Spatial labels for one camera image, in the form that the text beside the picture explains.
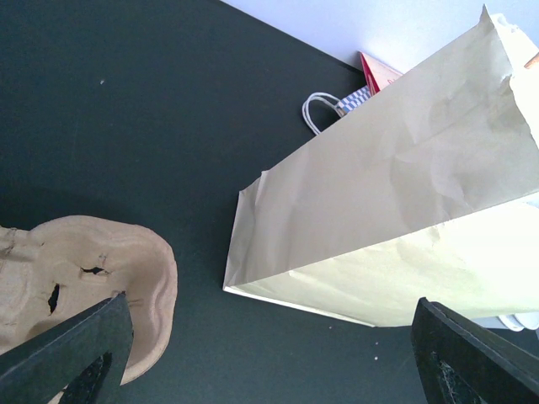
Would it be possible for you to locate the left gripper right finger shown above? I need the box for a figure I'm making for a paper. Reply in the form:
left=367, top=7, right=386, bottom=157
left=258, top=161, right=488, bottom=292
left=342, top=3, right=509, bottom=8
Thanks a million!
left=411, top=297, right=538, bottom=403

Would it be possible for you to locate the blue checkered paper bag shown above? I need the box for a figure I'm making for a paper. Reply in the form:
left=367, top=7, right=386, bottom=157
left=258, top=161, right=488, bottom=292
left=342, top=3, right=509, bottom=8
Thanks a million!
left=302, top=86, right=372, bottom=136

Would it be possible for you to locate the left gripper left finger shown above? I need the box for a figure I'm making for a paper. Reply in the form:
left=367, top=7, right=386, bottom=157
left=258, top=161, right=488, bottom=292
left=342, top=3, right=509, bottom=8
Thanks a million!
left=1, top=293, right=134, bottom=403

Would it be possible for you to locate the kraft paper bag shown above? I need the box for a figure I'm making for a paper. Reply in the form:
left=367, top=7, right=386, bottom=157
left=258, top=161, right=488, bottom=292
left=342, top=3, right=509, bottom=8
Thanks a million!
left=223, top=12, right=538, bottom=327

